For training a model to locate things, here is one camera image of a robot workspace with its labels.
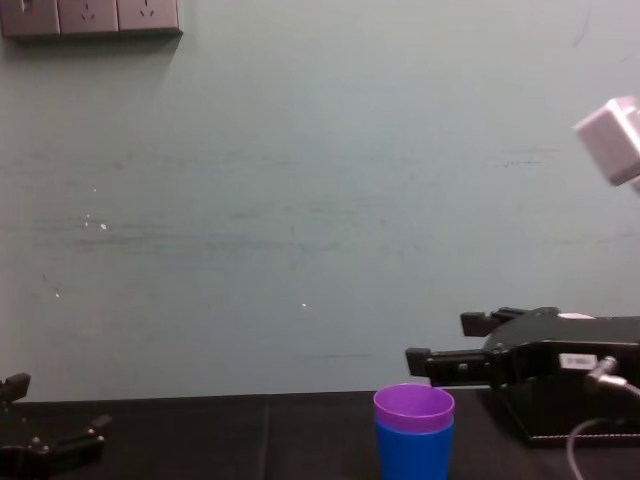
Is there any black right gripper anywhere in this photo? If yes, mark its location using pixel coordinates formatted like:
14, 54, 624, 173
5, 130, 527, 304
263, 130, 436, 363
405, 306, 640, 390

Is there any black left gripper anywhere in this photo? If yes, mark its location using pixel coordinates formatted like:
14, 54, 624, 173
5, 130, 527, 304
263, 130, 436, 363
0, 372, 113, 480

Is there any purple plastic cup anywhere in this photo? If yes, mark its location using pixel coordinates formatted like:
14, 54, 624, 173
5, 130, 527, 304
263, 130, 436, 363
373, 382, 456, 433

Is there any blue plastic cup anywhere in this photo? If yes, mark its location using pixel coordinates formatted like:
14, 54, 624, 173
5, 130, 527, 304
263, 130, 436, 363
374, 413, 456, 480

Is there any black table cloth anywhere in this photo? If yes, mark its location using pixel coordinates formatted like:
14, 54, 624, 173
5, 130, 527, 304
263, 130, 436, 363
0, 389, 640, 480

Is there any grey cable with silver plug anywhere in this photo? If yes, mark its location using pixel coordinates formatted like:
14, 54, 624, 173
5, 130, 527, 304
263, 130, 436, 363
566, 355, 640, 480

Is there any grey wall socket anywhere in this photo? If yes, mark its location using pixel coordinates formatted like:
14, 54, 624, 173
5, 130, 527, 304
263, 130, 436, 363
116, 0, 184, 36
0, 0, 61, 39
56, 0, 121, 36

